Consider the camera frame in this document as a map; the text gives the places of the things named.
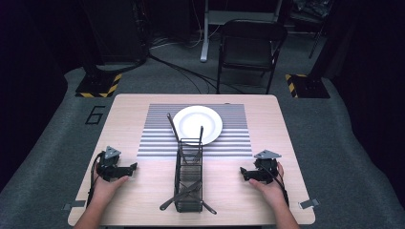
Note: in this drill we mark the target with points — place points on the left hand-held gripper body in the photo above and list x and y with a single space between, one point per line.
110 170

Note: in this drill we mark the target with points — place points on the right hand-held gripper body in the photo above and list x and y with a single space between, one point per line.
266 167

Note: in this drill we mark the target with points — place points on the metal knife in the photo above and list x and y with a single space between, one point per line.
173 129

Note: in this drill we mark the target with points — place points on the person's left hand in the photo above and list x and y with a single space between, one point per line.
106 189

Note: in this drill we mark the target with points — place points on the person's right hand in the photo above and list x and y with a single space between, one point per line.
270 191

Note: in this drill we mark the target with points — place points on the grey striped placemat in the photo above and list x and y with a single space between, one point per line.
235 133

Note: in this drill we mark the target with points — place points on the grey tape strip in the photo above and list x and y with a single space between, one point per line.
74 204
309 203

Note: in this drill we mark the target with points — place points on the dark metal cutlery piece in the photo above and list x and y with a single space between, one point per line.
178 198
203 206

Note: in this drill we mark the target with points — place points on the white plate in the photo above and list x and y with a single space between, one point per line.
197 122

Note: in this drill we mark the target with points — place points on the black stand base striped tape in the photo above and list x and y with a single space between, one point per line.
307 86
97 86

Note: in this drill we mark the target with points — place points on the black folding chair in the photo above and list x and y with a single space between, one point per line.
251 47

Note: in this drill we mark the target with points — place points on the black cabinet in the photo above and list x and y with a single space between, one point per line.
114 28

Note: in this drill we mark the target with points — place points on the white desk frame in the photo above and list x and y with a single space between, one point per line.
205 31

